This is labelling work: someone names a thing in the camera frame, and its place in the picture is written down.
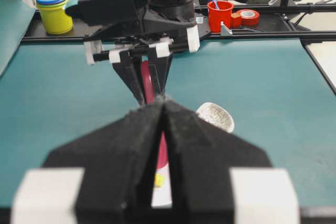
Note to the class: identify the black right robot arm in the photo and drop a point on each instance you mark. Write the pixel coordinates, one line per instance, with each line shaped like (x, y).
(162, 163)

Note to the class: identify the yellow cup with blue rings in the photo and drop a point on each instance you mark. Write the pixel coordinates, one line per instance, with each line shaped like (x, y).
(54, 18)

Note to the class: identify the red tape roll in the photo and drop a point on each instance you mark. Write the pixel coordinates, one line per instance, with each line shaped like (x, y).
(249, 17)

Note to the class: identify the yellow hexagonal prism block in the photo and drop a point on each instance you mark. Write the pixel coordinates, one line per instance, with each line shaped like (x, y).
(159, 180)

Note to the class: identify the red plastic cup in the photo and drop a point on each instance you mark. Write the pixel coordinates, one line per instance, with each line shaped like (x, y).
(221, 14)

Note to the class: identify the orange wooden block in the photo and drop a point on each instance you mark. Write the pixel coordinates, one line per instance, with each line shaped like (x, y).
(236, 20)

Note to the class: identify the black aluminium frame rail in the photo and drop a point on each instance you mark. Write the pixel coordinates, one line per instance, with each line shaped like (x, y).
(274, 24)

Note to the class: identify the blue stick in cup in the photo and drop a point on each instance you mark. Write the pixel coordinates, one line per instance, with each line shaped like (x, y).
(215, 3)

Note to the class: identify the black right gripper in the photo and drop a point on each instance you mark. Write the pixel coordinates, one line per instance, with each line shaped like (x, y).
(157, 23)

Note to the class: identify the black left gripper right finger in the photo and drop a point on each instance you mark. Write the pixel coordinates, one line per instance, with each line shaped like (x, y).
(217, 177)

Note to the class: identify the silver metal corner bracket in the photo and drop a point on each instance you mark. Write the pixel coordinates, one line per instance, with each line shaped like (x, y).
(225, 31)

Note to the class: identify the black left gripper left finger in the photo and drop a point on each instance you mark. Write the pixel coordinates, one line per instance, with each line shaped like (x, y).
(94, 178)

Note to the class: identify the pink plastic spoon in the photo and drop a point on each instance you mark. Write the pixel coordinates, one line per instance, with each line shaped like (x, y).
(162, 160)

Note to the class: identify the white crackle ceramic bowl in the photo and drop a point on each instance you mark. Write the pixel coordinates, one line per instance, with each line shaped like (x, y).
(217, 116)

